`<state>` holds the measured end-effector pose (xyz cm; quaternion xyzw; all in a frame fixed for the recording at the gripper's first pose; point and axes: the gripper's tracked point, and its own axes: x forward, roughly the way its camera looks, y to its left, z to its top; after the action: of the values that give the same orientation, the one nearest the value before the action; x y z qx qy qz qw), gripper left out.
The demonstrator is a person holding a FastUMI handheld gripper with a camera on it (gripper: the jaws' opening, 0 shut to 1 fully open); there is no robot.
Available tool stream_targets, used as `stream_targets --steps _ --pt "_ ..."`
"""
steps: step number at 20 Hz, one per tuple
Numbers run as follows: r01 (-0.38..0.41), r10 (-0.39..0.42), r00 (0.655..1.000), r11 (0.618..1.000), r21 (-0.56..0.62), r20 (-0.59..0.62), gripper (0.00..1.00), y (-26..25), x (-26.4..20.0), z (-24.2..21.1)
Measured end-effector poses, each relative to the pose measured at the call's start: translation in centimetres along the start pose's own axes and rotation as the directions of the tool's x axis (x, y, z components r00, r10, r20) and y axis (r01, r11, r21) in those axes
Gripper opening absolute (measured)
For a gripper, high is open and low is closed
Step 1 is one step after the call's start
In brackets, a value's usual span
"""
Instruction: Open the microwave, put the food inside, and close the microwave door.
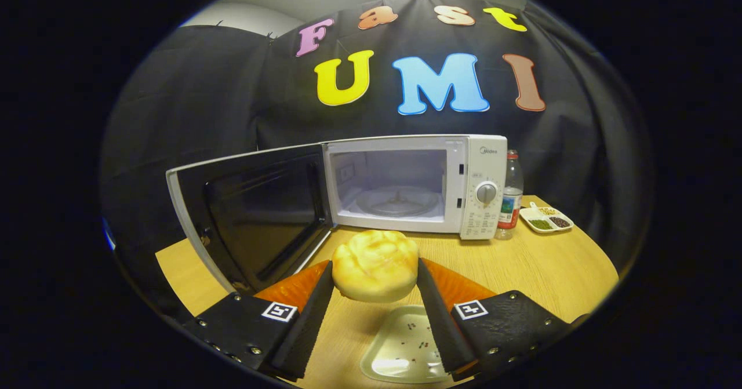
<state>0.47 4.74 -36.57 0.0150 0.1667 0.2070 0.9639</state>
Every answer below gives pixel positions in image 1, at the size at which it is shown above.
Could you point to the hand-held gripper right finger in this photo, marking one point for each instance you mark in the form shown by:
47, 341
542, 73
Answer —
443, 325

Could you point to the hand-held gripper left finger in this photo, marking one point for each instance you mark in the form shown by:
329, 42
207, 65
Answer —
307, 325

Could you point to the golden bread bun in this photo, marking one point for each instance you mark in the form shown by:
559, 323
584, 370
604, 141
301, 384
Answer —
374, 267

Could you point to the white microwave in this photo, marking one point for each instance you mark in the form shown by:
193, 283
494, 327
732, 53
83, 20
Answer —
484, 168

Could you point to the pale green square plate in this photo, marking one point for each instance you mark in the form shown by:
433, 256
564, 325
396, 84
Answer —
400, 348

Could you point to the clear plastic water bottle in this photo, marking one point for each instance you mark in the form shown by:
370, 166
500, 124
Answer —
510, 203

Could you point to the white divided bean dish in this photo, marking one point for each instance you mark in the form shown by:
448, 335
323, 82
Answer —
530, 214

